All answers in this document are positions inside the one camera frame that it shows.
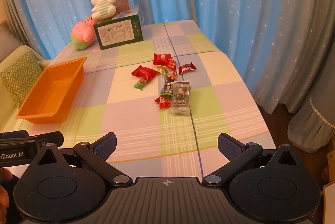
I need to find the red square candy packet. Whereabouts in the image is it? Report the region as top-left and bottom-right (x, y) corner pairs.
(153, 53), (172, 66)

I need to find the tan cardboard piece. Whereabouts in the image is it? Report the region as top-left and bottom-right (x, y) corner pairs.
(321, 149), (335, 215)

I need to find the light green sofa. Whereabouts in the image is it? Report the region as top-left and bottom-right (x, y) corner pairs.
(0, 44), (52, 133)

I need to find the clear snack packet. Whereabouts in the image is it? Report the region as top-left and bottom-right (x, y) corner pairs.
(170, 80), (193, 116)

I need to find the pink starfish plush toy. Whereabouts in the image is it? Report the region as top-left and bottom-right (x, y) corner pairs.
(70, 14), (99, 50)

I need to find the small red candy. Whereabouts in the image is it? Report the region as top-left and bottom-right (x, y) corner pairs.
(153, 96), (171, 110)

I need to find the green cardboard box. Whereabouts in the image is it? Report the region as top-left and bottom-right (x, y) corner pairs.
(93, 5), (144, 50)

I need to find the green chevron cushion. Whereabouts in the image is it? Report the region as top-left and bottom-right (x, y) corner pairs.
(0, 51), (44, 109)

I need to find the person's left hand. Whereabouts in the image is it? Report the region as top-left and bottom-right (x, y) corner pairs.
(0, 168), (12, 210)

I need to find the orange plastic tray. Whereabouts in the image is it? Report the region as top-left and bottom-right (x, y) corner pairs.
(15, 57), (87, 124)

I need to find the dark red candy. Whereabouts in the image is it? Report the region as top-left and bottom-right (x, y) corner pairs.
(178, 63), (196, 75)

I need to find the grey cushion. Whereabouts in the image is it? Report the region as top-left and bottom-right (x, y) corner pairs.
(0, 20), (23, 62)

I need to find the dark tube snack packet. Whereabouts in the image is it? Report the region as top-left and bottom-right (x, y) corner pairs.
(159, 77), (179, 102)

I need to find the green-ended candy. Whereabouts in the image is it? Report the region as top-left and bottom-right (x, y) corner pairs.
(134, 78), (147, 91)

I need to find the large red pillow candy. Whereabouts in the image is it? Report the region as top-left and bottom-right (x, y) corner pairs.
(131, 64), (158, 83)

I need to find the grey ruffled cloth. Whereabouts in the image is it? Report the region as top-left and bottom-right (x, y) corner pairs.
(287, 75), (335, 157)

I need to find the white bunny plush toy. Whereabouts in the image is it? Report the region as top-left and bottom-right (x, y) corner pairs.
(90, 0), (118, 21)

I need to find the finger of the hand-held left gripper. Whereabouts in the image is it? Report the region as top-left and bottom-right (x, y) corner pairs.
(26, 132), (64, 148)
(0, 130), (29, 139)

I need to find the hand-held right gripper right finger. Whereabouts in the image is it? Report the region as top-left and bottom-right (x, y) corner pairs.
(202, 133), (302, 187)

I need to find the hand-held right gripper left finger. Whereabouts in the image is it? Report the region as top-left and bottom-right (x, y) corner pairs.
(33, 132), (134, 187)

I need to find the plaid tablecloth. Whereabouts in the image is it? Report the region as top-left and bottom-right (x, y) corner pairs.
(21, 20), (277, 180)

